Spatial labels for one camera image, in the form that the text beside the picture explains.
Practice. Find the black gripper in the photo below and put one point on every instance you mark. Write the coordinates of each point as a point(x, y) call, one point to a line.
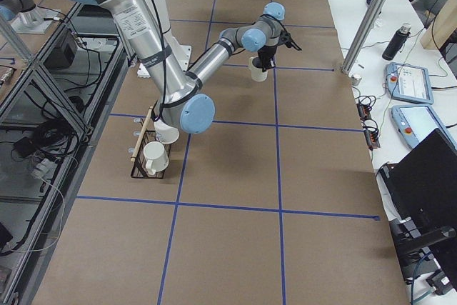
point(268, 51)

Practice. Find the white grey-lined cup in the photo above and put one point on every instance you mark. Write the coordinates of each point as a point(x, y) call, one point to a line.
point(257, 73)

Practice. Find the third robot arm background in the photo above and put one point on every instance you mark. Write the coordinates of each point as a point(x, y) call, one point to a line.
point(11, 8)

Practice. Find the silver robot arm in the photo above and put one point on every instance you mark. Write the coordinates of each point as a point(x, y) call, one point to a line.
point(181, 103)

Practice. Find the white upside-down cup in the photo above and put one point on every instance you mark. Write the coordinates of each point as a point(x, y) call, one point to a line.
point(156, 157)
point(164, 133)

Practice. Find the black water bottle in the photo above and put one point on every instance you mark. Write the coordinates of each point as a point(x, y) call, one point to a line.
point(397, 41)

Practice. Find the blue teach pendant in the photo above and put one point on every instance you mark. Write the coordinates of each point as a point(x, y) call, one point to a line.
point(415, 122)
point(409, 83)

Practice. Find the black laptop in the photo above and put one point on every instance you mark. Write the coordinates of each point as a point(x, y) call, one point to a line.
point(423, 188)

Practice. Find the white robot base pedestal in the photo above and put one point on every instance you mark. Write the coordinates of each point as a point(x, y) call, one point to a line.
point(181, 52)

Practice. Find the aluminium frame post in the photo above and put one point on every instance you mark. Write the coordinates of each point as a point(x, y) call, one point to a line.
point(361, 35)

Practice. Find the black wire rack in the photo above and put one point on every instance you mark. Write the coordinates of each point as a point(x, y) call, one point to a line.
point(138, 170)

